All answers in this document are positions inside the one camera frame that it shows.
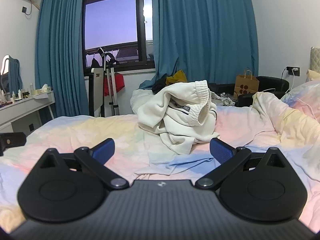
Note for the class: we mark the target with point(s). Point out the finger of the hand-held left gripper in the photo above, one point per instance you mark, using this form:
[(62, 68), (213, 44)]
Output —
[(12, 140)]

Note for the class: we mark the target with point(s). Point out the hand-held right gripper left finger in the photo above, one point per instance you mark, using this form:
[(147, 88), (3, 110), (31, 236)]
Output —
[(105, 148)]

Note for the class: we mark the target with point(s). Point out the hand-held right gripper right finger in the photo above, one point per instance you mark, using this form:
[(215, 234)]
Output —
[(221, 151)]

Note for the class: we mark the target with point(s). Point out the white sweatpants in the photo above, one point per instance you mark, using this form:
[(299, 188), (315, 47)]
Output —
[(175, 130)]

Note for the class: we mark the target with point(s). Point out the pastel tie-dye bedding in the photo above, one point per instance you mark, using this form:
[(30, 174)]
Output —
[(87, 130)]

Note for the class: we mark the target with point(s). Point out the white dressing table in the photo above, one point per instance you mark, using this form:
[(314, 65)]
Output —
[(22, 107)]

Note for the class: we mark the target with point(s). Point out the row of cosmetic bottles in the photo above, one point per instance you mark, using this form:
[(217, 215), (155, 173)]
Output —
[(20, 95)]

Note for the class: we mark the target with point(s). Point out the grey patterned garment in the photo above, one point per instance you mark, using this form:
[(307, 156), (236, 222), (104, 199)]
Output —
[(223, 100)]

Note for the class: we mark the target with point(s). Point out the small black box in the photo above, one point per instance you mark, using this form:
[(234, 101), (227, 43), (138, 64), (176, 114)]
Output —
[(245, 100)]

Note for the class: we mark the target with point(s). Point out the tissue box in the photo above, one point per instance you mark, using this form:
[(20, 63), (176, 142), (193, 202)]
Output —
[(41, 90)]

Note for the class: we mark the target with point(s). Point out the white crumpled blanket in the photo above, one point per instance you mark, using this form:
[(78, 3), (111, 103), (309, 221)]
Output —
[(140, 101)]

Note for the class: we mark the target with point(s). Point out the white folded board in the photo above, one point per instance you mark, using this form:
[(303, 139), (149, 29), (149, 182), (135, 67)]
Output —
[(96, 90)]

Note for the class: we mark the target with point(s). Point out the dark cloth pile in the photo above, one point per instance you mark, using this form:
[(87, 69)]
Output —
[(221, 87)]

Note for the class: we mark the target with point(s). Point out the round vanity mirror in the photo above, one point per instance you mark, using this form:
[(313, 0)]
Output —
[(12, 75)]

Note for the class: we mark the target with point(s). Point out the red cloth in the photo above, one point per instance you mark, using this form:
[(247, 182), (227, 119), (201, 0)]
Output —
[(118, 82)]

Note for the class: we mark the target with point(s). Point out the brown paper bag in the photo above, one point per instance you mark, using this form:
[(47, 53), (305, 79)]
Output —
[(246, 86)]

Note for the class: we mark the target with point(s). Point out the black garment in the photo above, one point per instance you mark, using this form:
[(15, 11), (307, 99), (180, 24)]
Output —
[(160, 85)]

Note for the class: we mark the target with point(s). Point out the black armchair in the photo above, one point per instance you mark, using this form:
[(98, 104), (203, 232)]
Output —
[(272, 83)]

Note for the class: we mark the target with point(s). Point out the mustard yellow garment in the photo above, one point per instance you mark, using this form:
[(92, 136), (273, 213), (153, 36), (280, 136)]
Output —
[(178, 77)]

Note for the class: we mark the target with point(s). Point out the blue curtain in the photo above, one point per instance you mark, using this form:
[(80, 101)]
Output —
[(60, 55), (205, 30)]

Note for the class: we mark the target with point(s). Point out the pastel tie-dye pillow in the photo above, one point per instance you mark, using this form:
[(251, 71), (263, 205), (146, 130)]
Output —
[(302, 92)]

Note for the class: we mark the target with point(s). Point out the pale yellow pillow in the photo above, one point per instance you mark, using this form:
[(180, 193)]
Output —
[(314, 75)]

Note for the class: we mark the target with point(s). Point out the dark framed window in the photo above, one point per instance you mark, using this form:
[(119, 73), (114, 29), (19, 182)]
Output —
[(110, 22)]

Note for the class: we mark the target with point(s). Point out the beige quilted headboard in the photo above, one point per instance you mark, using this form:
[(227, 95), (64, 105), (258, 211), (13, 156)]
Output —
[(315, 58)]

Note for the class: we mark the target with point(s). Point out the black wall socket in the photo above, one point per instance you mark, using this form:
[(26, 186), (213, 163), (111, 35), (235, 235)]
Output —
[(293, 70)]

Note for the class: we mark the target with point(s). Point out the small dark wall outlet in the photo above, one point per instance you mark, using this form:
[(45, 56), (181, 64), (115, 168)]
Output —
[(24, 9)]

